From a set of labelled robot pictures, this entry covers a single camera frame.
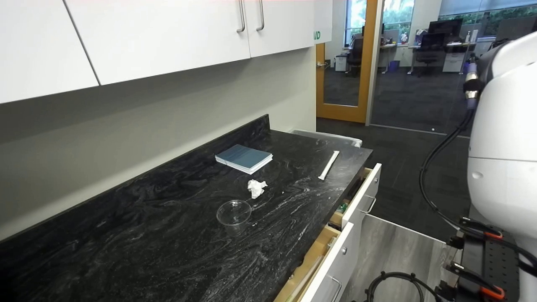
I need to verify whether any white upper cabinet left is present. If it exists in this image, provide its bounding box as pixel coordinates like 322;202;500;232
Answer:
0;0;97;104

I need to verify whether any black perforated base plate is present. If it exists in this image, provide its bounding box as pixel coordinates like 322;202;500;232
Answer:
462;242;537;302

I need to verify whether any white stick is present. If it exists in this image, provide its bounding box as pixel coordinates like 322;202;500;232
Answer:
317;151;339;181

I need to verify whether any wooden door frame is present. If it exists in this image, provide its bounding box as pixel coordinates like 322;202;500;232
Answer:
314;0;383;124

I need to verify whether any white upper cabinet middle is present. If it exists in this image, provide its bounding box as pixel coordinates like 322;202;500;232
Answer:
66;0;250;84

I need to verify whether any white cabinet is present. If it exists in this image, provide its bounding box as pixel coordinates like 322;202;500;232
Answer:
66;0;250;84
243;0;314;57
0;0;97;104

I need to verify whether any silver cabinet handle right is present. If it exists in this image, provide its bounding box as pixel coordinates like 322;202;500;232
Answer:
255;0;265;34

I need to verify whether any blue book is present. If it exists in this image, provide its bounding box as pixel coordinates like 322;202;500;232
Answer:
215;145;274;175

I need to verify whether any black orange clamp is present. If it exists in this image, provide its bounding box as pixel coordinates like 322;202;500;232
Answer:
435;262;507;302
448;217;504;249

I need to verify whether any white drawer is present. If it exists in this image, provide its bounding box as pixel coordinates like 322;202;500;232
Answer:
274;223;359;302
329;163;383;230

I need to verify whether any white upper cabinet right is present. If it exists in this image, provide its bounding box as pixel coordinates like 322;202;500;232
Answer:
243;0;314;57

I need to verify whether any silver cabinet handle left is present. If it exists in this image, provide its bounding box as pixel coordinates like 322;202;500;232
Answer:
235;0;247;35

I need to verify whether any grey trash bin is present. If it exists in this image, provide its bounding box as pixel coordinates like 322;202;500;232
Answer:
294;131;363;148

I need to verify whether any silver cabinet handle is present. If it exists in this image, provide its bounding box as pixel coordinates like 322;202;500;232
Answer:
235;0;247;35
255;0;265;34

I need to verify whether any black orange clamp upper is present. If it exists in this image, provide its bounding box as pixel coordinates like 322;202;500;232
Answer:
448;217;504;249

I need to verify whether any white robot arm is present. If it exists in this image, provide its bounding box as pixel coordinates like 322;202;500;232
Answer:
463;32;537;255

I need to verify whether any black orange clamp lower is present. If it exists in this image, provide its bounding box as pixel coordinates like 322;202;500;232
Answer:
435;262;507;302

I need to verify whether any clear glass bowl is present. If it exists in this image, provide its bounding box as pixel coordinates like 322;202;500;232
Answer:
217;200;252;227

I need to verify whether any crumpled white paper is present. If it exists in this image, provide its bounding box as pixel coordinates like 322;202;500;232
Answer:
247;180;267;200

